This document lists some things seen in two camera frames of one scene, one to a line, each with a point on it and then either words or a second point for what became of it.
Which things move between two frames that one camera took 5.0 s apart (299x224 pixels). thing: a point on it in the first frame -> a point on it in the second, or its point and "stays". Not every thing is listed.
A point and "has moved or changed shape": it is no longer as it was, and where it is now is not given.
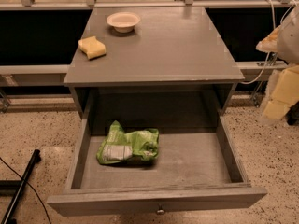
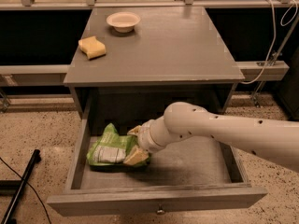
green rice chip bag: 119,147 has moved or changed shape
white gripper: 290,44 -> 145,139
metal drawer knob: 161,211 stays
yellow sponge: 92,47 stays
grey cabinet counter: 177,59 stays
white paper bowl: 123,21 stays
